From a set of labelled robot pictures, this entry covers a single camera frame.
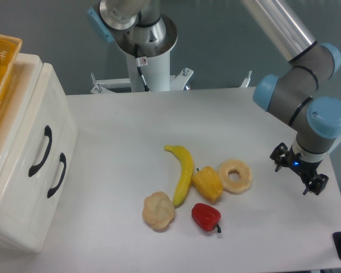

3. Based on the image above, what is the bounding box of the yellow bell pepper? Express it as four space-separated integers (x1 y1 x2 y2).
192 166 223 202

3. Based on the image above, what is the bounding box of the yellow banana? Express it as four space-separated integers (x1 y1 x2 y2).
164 145 194 208

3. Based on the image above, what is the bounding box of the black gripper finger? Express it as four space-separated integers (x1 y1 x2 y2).
302 173 328 196
270 142 288 172

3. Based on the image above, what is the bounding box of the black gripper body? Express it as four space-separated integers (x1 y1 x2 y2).
286 151 324 182

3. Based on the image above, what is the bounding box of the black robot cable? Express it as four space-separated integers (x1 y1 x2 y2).
134 43 151 92

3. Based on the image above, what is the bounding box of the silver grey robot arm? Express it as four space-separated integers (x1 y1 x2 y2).
87 1 341 195

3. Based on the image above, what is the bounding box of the white drawer cabinet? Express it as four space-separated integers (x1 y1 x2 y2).
0 53 79 252

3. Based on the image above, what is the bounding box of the black lower drawer handle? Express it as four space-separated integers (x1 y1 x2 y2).
47 152 67 198

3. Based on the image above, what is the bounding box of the beige bread roll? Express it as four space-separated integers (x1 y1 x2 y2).
142 191 175 230

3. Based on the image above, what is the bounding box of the white metal frame bracket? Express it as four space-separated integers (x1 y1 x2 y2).
240 71 252 88

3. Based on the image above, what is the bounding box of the beige donut ring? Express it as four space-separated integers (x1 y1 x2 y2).
218 159 253 195

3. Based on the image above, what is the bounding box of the black top drawer handle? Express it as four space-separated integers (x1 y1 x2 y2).
28 125 53 177

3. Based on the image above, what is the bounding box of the red bell pepper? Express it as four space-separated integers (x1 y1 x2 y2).
191 203 222 233

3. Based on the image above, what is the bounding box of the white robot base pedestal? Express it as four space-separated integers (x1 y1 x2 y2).
90 14 194 94

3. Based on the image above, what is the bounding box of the black drawer handle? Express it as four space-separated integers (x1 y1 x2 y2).
47 152 67 198
28 125 53 177

